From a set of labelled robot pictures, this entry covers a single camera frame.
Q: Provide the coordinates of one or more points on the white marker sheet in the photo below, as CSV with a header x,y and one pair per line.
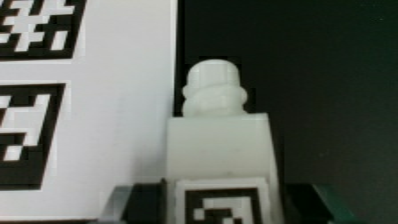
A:
x,y
85,94

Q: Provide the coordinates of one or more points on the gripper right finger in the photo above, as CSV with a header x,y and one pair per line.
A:
x,y
313,205

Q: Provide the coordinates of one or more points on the white table leg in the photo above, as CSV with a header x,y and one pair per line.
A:
x,y
222,180

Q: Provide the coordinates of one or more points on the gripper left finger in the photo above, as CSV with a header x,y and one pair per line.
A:
x,y
135,205

